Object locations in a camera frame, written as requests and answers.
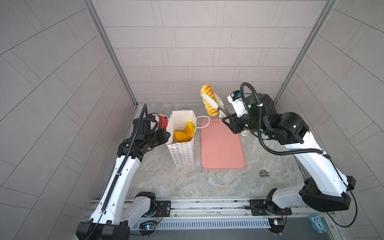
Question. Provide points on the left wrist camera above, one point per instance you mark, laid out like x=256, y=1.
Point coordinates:
x=146, y=126

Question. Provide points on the red shark plush toy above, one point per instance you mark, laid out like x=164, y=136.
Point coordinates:
x=162, y=120

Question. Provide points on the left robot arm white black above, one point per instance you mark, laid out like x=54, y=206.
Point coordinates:
x=110, y=221

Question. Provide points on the striped twisted fake bread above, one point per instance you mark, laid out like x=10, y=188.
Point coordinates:
x=207, y=89

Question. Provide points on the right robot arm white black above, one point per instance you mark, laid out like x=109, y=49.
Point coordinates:
x=283, y=135

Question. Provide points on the blue owl number tag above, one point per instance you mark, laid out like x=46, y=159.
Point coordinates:
x=317, y=224

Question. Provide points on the white printed paper bag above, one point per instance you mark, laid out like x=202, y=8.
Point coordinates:
x=183, y=153

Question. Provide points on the braided fake bread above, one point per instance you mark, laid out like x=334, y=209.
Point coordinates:
x=181, y=137

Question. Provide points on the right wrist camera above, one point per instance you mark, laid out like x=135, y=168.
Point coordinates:
x=235, y=98

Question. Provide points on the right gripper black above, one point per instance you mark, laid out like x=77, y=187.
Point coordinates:
x=232, y=122

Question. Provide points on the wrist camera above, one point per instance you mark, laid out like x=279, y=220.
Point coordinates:
x=235, y=98
x=146, y=126

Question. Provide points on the long loaf fake bread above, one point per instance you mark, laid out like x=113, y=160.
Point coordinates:
x=190, y=129

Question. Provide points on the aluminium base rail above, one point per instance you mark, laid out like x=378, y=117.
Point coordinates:
x=212, y=214

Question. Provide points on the right circuit board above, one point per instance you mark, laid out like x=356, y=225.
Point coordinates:
x=277, y=226

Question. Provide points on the small grey metal fitting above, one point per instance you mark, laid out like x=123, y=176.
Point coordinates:
x=264, y=173

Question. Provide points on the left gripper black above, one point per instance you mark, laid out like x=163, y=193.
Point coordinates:
x=163, y=139

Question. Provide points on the left green circuit board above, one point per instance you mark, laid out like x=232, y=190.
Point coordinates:
x=148, y=226

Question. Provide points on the pink plastic tray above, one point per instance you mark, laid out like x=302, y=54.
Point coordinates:
x=220, y=148

